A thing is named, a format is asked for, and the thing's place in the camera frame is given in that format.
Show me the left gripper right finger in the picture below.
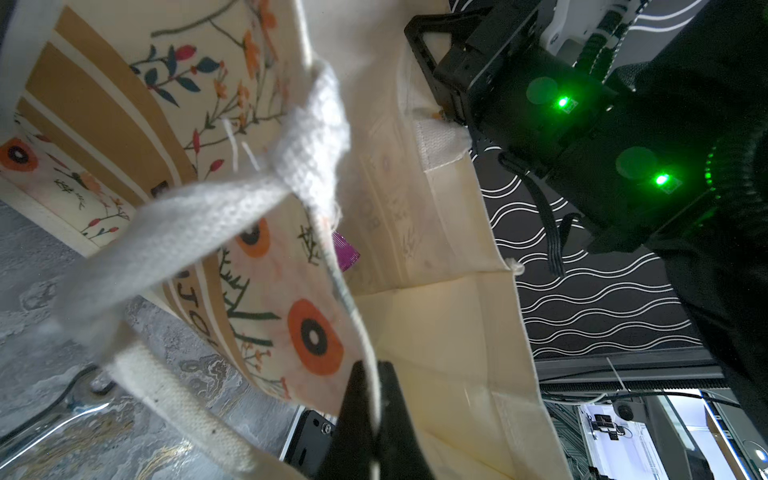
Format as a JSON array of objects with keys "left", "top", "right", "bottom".
[{"left": 375, "top": 362, "right": 434, "bottom": 480}]

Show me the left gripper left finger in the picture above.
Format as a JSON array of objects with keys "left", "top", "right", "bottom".
[{"left": 317, "top": 362, "right": 374, "bottom": 480}]

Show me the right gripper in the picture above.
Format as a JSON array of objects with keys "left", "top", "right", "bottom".
[{"left": 404, "top": 1, "right": 616, "bottom": 156}]

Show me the purple snack bag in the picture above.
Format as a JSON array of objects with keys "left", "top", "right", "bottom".
[{"left": 332, "top": 231, "right": 360, "bottom": 272}]

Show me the cream canvas tote bag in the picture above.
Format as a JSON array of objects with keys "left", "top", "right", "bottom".
[{"left": 1, "top": 1, "right": 569, "bottom": 479}]

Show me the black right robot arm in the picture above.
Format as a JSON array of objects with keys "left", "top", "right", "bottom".
[{"left": 404, "top": 1, "right": 767, "bottom": 427}]

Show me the silver combination wrench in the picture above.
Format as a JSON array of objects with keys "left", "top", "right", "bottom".
[{"left": 1, "top": 365, "right": 118, "bottom": 470}]

